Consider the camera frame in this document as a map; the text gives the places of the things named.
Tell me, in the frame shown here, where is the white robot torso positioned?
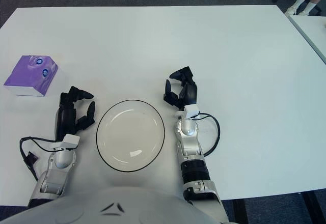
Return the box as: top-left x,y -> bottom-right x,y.
0,186 -> 222,224

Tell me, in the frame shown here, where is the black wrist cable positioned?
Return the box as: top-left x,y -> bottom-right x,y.
192,113 -> 221,157
19,136 -> 64,181

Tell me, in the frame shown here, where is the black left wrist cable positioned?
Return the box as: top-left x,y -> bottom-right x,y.
19,136 -> 64,181

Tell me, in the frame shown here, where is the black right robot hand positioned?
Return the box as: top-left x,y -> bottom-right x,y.
162,66 -> 201,119

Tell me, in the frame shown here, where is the purple tissue paper pack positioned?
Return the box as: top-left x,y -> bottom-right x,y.
3,54 -> 59,98

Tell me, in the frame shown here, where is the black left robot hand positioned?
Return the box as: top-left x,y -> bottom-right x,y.
55,86 -> 96,150

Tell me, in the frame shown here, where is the white neighbouring table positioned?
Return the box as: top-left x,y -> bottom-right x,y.
289,14 -> 326,64

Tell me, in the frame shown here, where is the black table leg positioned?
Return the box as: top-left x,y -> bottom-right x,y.
302,192 -> 326,224
232,199 -> 248,224

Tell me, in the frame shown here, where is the white plate with black rim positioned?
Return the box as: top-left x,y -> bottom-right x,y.
96,99 -> 166,172

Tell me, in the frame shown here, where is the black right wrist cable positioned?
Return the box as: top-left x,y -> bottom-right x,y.
192,113 -> 221,157

